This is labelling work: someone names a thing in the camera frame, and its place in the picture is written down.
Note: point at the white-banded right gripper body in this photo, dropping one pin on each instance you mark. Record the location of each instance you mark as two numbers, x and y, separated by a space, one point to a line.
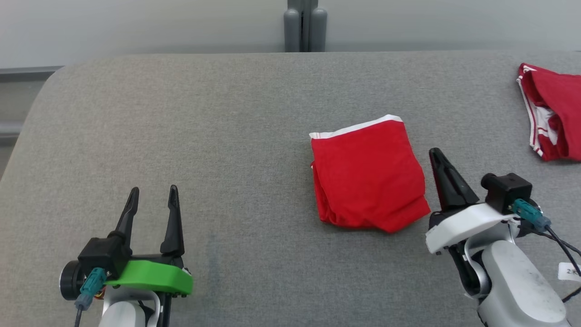
463 225

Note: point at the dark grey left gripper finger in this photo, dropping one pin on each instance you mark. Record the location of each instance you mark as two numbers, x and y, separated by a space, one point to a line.
174 231
127 222

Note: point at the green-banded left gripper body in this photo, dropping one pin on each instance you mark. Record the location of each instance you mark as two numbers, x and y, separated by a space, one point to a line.
154 277

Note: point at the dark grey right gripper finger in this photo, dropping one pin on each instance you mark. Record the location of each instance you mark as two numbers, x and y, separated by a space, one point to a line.
442 190
458 190

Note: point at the red shorts with white stripes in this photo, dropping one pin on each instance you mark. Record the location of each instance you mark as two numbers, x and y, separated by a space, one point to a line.
367 177

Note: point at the red shirt with white sleeves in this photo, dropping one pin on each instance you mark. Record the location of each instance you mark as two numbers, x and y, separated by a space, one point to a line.
563 100

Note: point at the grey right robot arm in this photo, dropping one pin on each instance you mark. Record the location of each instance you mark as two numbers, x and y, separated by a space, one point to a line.
513 281

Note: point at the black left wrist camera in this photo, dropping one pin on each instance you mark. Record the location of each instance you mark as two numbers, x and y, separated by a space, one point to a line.
102 254

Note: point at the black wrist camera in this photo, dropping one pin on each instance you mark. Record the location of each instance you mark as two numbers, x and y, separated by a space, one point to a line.
102 254
506 190

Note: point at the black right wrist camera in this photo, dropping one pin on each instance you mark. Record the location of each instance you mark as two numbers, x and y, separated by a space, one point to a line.
506 190

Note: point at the grey partition base rail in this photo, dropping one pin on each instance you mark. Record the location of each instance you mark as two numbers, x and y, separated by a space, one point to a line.
27 74

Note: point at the grey double partition post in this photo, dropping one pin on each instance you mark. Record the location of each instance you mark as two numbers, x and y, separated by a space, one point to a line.
292 32

